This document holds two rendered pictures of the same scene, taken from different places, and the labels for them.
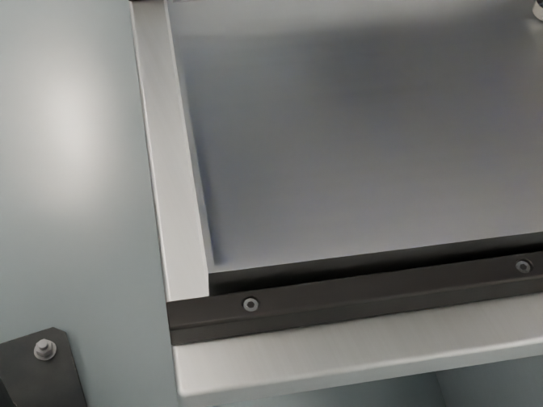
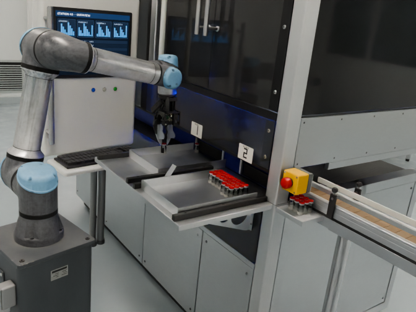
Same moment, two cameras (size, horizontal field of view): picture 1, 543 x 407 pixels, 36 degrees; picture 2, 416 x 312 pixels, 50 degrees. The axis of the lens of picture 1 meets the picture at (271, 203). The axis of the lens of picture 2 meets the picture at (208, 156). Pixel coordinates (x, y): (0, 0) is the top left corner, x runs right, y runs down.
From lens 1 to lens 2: 114 cm
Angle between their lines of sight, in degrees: 40
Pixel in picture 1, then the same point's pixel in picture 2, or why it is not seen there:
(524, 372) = (228, 290)
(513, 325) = (224, 213)
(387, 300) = (205, 210)
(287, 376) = (194, 222)
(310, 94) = (176, 195)
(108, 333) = not seen: outside the picture
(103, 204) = not seen: outside the picture
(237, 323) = (184, 215)
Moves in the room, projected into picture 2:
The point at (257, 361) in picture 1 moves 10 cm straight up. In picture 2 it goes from (188, 221) to (191, 192)
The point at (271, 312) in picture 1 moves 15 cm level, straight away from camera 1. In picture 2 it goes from (189, 213) to (175, 194)
